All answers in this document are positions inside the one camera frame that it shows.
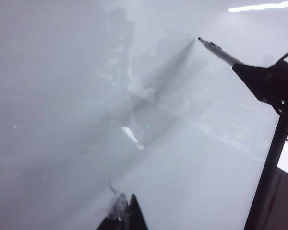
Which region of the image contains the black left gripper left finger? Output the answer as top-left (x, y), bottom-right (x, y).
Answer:
top-left (96, 193), bottom-right (129, 230)

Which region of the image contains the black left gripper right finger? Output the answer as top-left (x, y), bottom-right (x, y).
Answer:
top-left (126, 193), bottom-right (149, 230)

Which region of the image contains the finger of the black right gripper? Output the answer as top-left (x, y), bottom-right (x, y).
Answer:
top-left (231, 62), bottom-right (271, 103)

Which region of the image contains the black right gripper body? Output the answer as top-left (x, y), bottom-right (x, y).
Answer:
top-left (266, 60), bottom-right (288, 127)

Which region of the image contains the white marker pen black cap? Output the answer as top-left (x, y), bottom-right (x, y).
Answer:
top-left (197, 36), bottom-right (246, 67)

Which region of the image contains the black whiteboard stand frame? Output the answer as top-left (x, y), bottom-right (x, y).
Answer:
top-left (243, 114), bottom-right (288, 230)

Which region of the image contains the white whiteboard with black frame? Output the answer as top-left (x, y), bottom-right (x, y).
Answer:
top-left (0, 0), bottom-right (288, 230)

